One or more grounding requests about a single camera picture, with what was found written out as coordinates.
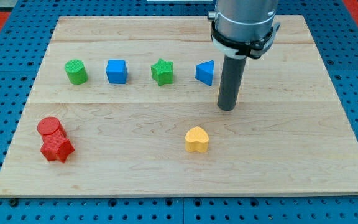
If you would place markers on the black clamp ring mount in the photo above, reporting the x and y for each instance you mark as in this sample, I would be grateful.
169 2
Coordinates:
241 50

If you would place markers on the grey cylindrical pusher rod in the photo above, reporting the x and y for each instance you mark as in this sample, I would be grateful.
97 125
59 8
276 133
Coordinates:
231 78

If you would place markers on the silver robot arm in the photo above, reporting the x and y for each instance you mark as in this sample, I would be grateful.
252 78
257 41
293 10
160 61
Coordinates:
240 29

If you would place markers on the yellow heart block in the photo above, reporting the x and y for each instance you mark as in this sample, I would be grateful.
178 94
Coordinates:
196 140

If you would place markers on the blue triangle block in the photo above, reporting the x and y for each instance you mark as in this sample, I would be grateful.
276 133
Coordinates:
205 72

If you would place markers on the green star block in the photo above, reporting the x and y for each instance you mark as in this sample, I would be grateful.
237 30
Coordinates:
162 72

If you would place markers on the blue cube block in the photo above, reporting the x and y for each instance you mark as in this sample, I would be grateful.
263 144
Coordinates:
116 71

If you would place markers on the wooden board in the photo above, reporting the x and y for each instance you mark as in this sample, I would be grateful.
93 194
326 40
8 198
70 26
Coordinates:
287 136

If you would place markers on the green cylinder block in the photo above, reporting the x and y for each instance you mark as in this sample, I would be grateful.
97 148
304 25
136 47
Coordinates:
75 70

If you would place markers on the red cylinder block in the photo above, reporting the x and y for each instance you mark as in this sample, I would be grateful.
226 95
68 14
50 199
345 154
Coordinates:
50 125

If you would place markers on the red star block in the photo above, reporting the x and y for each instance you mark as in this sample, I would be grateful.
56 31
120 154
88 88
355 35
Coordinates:
56 147

